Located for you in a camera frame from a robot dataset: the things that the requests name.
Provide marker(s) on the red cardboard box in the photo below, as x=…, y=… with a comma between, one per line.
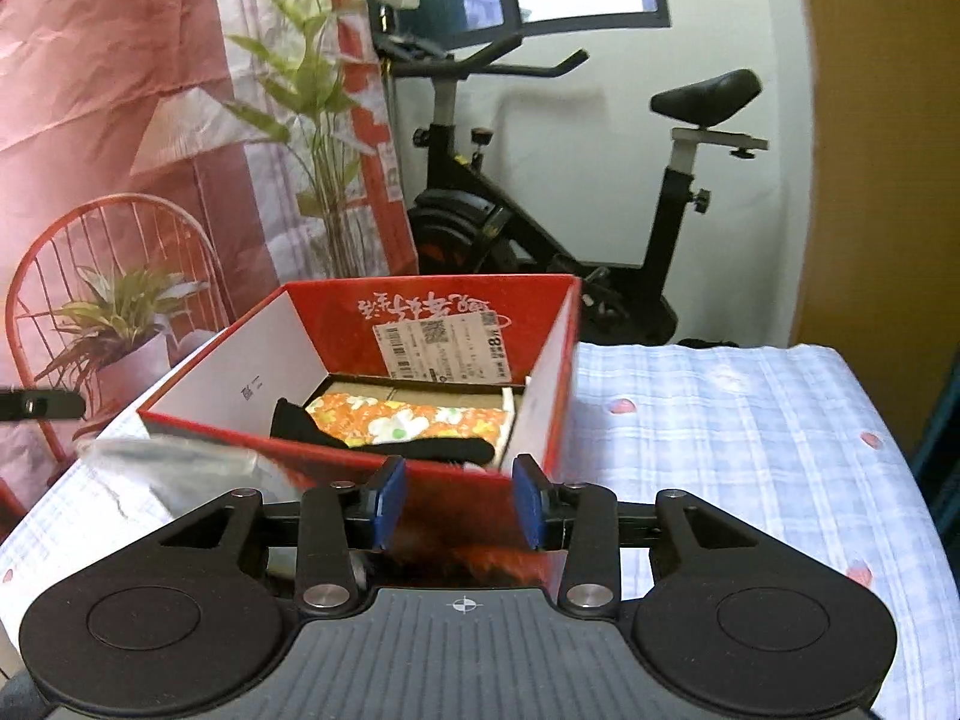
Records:
x=450, y=300

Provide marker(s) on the clear plastic bag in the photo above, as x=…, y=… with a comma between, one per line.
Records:
x=172, y=457

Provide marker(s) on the black exercise bike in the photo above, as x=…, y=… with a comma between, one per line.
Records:
x=525, y=225

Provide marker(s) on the light checked blanket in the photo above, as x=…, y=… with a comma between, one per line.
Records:
x=712, y=427

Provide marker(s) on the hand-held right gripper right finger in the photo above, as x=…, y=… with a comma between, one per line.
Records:
x=526, y=504

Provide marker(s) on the printed backdrop cloth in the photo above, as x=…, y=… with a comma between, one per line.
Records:
x=112, y=90

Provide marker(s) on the black cloth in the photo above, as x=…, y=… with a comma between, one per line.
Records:
x=300, y=424

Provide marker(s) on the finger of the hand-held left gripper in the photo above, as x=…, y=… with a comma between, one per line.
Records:
x=45, y=403

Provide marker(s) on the orange floral cloth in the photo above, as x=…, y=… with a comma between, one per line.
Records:
x=390, y=420

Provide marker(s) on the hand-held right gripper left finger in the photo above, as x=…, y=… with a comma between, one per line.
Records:
x=390, y=504

